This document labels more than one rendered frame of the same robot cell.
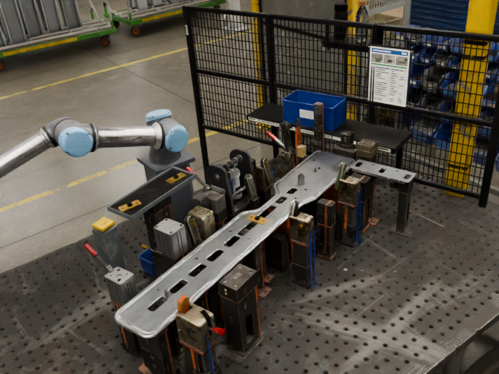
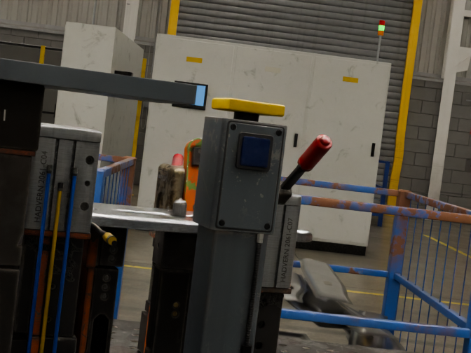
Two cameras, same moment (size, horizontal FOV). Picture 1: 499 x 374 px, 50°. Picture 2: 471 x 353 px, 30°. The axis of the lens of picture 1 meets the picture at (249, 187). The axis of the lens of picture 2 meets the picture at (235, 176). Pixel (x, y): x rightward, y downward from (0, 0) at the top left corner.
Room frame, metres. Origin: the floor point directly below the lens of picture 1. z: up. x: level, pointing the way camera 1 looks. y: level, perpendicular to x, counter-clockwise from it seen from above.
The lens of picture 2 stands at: (2.42, 1.01, 1.13)
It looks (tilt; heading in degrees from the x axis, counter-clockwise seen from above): 3 degrees down; 211
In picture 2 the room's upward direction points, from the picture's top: 7 degrees clockwise
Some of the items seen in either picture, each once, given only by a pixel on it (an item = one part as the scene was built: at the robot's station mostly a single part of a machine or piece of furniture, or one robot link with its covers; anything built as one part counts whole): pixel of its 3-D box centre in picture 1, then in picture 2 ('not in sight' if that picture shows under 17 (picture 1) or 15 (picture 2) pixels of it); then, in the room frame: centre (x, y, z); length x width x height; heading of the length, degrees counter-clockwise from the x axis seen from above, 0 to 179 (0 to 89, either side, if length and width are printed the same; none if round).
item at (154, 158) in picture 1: (163, 147); not in sight; (2.26, 0.38, 1.15); 0.15 x 0.15 x 0.10
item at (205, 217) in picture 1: (206, 249); not in sight; (1.79, 0.20, 0.89); 0.13 x 0.11 x 0.38; 51
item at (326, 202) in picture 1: (327, 229); not in sight; (1.92, -0.33, 0.84); 0.11 x 0.08 x 0.29; 51
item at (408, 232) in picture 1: (403, 205); not in sight; (2.06, -0.71, 0.84); 0.11 x 0.06 x 0.29; 51
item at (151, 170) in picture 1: (171, 193); not in sight; (2.26, 0.38, 0.90); 0.21 x 0.21 x 0.40; 34
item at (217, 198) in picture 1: (217, 231); not in sight; (1.92, 0.15, 0.89); 0.13 x 0.11 x 0.38; 51
